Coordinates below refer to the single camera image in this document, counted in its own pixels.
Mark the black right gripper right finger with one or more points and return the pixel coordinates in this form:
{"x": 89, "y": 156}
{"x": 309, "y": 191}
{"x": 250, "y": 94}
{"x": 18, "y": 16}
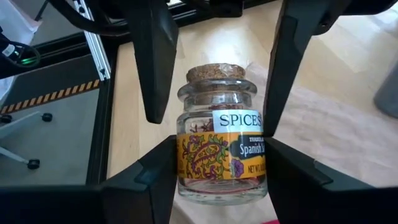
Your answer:
{"x": 292, "y": 174}

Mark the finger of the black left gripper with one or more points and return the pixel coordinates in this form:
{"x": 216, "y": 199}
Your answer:
{"x": 286, "y": 62}
{"x": 155, "y": 62}

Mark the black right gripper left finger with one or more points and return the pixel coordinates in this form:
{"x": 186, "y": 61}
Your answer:
{"x": 158, "y": 174}

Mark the small snack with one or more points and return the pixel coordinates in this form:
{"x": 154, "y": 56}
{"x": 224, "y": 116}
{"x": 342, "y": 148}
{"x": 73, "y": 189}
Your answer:
{"x": 217, "y": 149}

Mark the red cloth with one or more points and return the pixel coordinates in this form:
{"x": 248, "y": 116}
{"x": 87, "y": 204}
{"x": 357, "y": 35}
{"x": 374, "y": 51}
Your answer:
{"x": 270, "y": 222}

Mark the tan cloth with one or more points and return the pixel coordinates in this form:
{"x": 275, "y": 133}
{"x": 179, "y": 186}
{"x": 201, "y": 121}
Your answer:
{"x": 342, "y": 140}

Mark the black device green light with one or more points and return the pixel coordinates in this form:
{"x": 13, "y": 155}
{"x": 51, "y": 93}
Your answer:
{"x": 9, "y": 62}

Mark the grey wheeled chair base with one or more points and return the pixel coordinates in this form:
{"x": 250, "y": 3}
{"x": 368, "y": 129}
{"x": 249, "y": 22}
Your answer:
{"x": 18, "y": 126}

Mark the aluminium camera rail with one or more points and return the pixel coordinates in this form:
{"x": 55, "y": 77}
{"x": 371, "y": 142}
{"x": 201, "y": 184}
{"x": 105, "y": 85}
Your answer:
{"x": 96, "y": 46}

